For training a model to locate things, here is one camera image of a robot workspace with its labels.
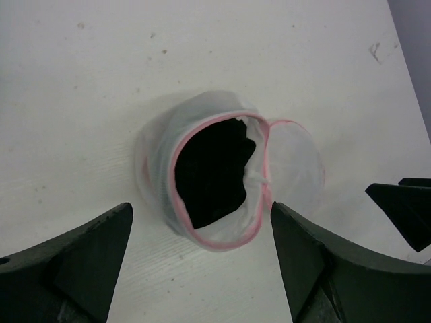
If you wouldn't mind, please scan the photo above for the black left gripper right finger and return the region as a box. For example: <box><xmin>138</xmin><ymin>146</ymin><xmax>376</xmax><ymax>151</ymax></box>
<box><xmin>271</xmin><ymin>203</ymin><xmax>430</xmax><ymax>322</ymax></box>

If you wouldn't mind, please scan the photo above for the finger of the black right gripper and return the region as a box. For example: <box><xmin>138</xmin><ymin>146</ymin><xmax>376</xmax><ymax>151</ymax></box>
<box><xmin>365</xmin><ymin>178</ymin><xmax>430</xmax><ymax>252</ymax></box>

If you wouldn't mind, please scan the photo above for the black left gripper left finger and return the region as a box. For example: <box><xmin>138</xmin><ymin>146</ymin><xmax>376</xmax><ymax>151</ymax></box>
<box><xmin>1</xmin><ymin>203</ymin><xmax>133</xmax><ymax>322</ymax></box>

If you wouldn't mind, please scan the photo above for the white mesh laundry bag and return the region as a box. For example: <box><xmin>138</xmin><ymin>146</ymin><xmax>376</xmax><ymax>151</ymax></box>
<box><xmin>135</xmin><ymin>91</ymin><xmax>325</xmax><ymax>251</ymax></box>

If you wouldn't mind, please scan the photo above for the black bra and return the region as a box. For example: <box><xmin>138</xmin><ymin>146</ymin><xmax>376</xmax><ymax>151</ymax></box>
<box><xmin>175</xmin><ymin>118</ymin><xmax>256</xmax><ymax>229</ymax></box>

